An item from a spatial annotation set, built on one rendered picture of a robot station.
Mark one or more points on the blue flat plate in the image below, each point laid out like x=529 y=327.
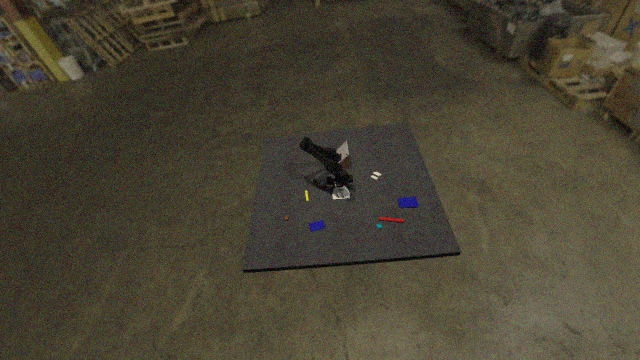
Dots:
x=410 y=202

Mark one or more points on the blue flat square panel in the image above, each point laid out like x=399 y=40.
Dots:
x=316 y=225

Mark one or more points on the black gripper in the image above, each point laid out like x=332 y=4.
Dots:
x=331 y=181

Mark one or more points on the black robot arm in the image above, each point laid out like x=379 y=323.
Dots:
x=329 y=157

